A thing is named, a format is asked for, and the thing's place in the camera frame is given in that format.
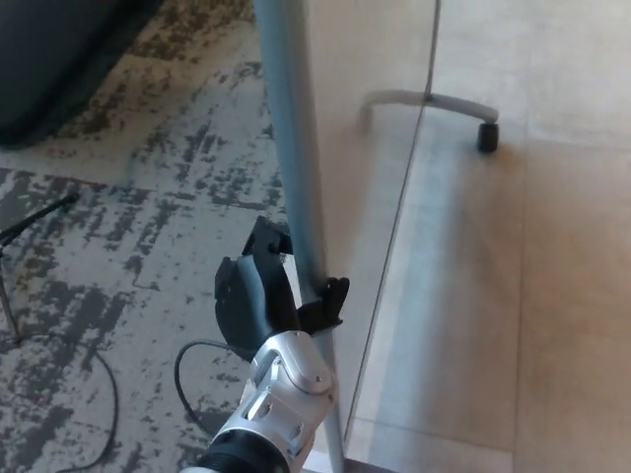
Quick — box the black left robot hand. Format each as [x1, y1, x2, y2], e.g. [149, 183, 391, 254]
[213, 215, 351, 364]

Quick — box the grey framed mobile whiteboard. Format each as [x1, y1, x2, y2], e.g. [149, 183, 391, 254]
[252, 0, 443, 473]

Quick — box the silver whiteboard base foot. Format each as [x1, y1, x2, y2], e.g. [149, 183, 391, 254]
[423, 88, 501, 134]

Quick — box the black caster wheel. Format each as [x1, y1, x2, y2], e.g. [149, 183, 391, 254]
[474, 120, 500, 156]

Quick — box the dark grey leather sofa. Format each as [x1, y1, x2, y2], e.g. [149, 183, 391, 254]
[0, 0, 172, 150]

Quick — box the black floor cable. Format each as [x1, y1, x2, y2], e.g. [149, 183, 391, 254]
[62, 344, 120, 473]

